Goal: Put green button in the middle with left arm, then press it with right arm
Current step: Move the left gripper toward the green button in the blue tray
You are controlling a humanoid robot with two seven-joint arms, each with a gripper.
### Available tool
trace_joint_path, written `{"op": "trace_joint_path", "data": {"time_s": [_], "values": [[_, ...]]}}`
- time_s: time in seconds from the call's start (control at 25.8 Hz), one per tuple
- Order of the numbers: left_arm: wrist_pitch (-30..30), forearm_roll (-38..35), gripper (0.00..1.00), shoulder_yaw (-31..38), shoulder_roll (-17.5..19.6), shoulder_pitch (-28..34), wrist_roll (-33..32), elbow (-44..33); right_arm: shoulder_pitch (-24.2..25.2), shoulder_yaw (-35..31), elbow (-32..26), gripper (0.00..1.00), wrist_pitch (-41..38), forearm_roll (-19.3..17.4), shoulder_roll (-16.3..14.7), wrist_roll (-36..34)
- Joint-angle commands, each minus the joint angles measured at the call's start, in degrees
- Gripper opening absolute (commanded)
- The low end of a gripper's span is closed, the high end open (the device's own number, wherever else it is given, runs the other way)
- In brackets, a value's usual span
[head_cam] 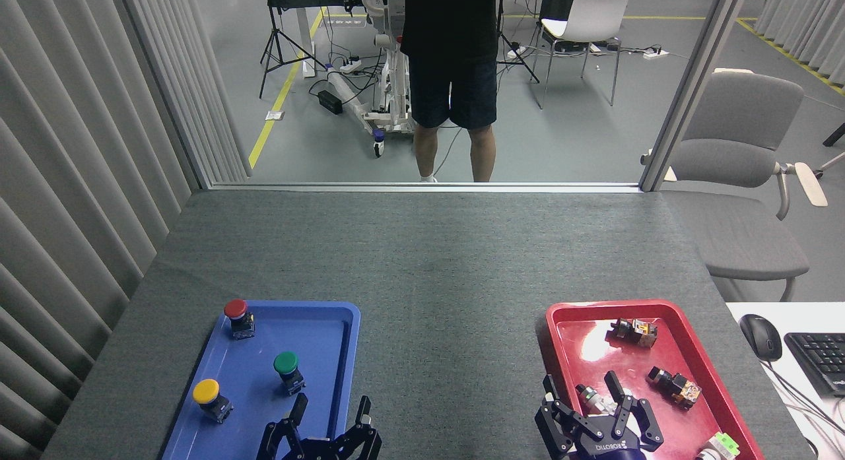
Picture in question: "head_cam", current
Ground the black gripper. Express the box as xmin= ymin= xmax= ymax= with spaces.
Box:
xmin=256 ymin=393 xmax=382 ymax=460
xmin=535 ymin=371 xmax=664 ymax=460

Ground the green push button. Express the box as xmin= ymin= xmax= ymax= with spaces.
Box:
xmin=273 ymin=351 xmax=306 ymax=396

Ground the yellow push button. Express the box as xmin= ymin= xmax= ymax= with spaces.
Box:
xmin=192 ymin=379 xmax=234 ymax=424

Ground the red push button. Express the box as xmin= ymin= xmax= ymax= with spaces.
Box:
xmin=223 ymin=299 xmax=256 ymax=341

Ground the red plastic tray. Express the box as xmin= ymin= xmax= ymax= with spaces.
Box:
xmin=545 ymin=300 xmax=765 ymax=460

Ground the blue plastic tray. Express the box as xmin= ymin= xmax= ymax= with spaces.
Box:
xmin=162 ymin=300 xmax=361 ymax=460

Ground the black computer mouse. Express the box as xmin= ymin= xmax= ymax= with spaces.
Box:
xmin=739 ymin=313 xmax=784 ymax=363

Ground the white side table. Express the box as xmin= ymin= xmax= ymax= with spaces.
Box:
xmin=726 ymin=302 xmax=845 ymax=460

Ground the black keyboard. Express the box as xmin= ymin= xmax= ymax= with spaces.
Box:
xmin=784 ymin=332 xmax=845 ymax=399

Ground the grey office chair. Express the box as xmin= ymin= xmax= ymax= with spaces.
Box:
xmin=640 ymin=68 xmax=828 ymax=302

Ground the white stand on wheels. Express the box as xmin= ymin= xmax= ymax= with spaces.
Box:
xmin=326 ymin=0 xmax=417 ymax=158

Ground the black tripod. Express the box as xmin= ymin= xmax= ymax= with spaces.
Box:
xmin=259 ymin=0 xmax=328 ymax=99
xmin=496 ymin=0 xmax=541 ymax=84

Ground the white desk leg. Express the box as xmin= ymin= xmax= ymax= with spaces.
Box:
xmin=295 ymin=7 xmax=317 ymax=79

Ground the white plastic chair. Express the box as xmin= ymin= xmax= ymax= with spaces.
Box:
xmin=531 ymin=0 xmax=632 ymax=110

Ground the silver metal switch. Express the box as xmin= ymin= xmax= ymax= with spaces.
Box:
xmin=574 ymin=383 xmax=618 ymax=414

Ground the black orange switch block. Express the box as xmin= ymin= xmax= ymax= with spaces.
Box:
xmin=646 ymin=366 xmax=702 ymax=409
xmin=609 ymin=318 xmax=659 ymax=348

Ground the green white switch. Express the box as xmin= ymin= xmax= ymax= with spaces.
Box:
xmin=694 ymin=432 xmax=741 ymax=460

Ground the silver table rail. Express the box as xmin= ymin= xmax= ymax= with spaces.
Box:
xmin=208 ymin=181 xmax=642 ymax=194

